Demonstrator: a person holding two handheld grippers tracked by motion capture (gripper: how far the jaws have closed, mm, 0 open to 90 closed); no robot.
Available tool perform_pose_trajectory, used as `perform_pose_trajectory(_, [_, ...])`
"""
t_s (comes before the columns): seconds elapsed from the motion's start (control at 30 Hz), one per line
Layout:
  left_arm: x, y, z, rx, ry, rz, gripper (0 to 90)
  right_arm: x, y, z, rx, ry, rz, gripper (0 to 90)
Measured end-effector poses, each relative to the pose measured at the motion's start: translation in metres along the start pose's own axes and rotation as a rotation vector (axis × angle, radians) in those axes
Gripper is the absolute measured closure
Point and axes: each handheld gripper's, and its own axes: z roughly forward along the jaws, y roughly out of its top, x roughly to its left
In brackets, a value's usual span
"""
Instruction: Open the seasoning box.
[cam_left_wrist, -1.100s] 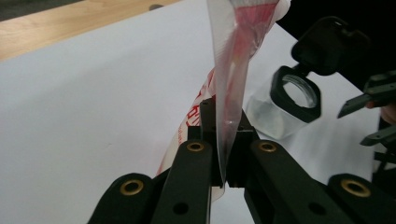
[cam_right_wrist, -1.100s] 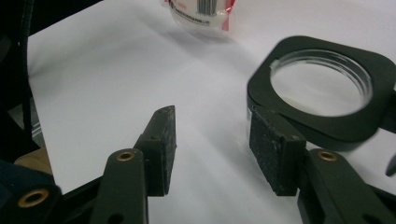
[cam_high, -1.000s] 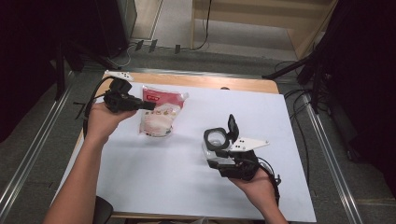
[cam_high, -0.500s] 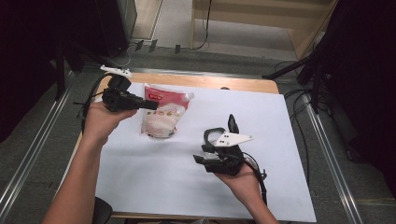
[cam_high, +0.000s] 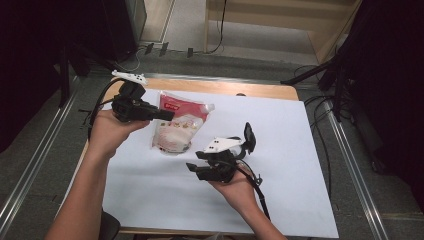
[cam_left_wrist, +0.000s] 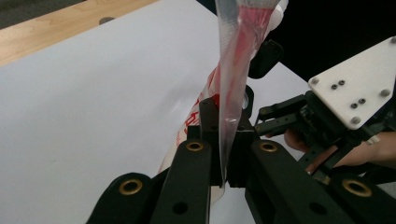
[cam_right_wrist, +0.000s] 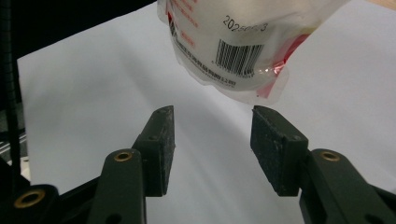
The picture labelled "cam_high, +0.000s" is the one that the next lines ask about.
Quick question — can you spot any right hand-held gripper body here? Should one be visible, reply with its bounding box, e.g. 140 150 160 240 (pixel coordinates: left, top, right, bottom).
199 137 246 183

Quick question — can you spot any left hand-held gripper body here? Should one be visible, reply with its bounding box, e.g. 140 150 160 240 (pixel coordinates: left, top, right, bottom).
111 69 158 123

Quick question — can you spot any red and white pouch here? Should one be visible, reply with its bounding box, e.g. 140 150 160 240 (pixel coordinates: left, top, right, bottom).
151 90 215 157

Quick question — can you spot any person's right hand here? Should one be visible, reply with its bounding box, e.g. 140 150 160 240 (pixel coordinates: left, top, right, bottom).
208 168 259 214

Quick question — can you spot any person's left hand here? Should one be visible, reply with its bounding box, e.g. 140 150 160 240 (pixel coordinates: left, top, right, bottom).
87 109 151 161

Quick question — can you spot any wooden table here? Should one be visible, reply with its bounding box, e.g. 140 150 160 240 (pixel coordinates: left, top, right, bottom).
54 77 299 236

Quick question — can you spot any white paper sheet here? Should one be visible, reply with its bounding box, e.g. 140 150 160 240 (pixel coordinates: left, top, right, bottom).
101 88 339 239

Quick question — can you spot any black metal stand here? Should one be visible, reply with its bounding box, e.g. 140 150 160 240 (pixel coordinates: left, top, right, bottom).
59 43 129 108

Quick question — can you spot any black cabinet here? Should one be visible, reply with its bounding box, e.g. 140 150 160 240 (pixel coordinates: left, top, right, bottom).
99 0 148 61

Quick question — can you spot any black chair seat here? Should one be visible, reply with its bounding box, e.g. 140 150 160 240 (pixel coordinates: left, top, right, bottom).
99 209 121 240

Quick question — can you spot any black curtain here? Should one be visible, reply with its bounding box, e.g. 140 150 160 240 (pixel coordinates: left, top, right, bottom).
336 0 424 214
0 0 129 154

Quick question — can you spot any black tripod stand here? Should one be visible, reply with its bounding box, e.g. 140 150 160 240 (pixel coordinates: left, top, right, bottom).
279 49 354 123

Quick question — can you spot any wooden shelf unit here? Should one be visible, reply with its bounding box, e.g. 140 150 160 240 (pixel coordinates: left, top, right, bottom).
204 0 363 64

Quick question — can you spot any white floor cable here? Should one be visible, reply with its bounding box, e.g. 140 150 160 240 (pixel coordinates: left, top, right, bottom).
114 46 149 74

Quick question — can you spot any black floor cable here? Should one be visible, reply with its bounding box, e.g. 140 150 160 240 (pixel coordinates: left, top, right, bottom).
293 64 336 201

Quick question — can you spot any black hanging cable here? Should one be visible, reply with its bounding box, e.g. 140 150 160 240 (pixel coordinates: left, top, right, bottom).
206 0 228 55

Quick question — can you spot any metal floor rail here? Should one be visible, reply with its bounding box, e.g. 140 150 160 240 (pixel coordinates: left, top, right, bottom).
0 76 79 229
324 99 389 240

